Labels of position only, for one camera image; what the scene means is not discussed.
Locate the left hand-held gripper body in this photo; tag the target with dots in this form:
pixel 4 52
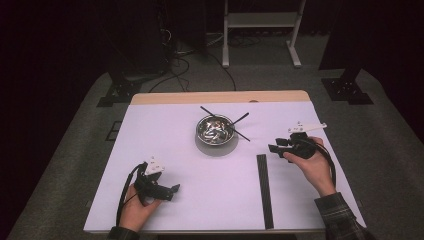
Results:
pixel 148 186

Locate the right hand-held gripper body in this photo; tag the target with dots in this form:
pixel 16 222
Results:
pixel 301 146

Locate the person's right hand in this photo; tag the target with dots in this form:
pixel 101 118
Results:
pixel 316 171

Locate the person's left hand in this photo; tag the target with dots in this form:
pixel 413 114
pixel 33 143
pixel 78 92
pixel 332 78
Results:
pixel 135 213

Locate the black spoon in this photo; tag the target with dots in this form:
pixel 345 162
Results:
pixel 242 117

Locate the black stand base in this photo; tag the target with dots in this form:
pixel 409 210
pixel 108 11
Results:
pixel 120 91
pixel 346 90

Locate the white metal stand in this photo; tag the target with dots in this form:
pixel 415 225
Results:
pixel 263 19

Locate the dark equipment cabinet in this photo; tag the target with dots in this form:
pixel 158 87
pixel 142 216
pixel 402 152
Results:
pixel 186 23

